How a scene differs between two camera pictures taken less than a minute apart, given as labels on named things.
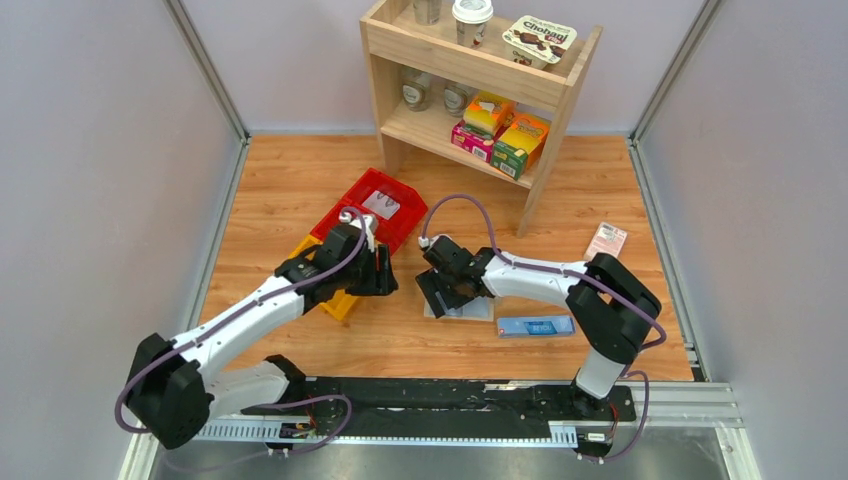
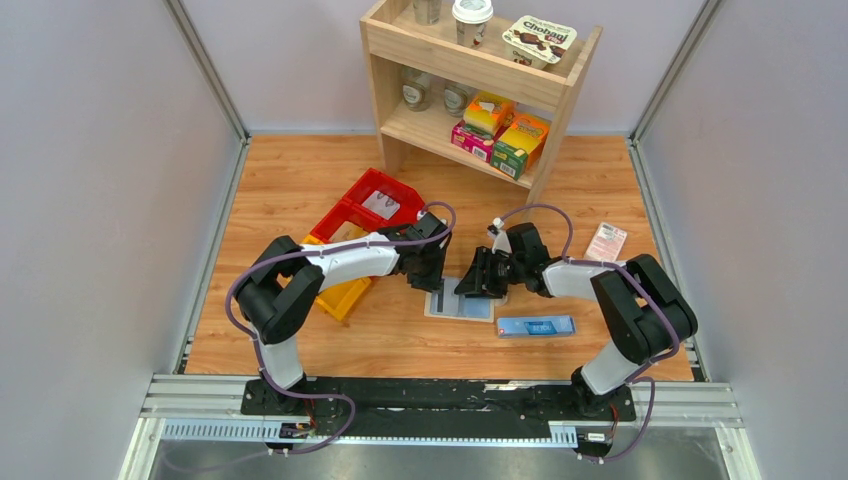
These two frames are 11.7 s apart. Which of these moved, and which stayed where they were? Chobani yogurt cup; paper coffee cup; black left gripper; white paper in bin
Moved: black left gripper
Stayed: paper coffee cup; white paper in bin; Chobani yogurt cup
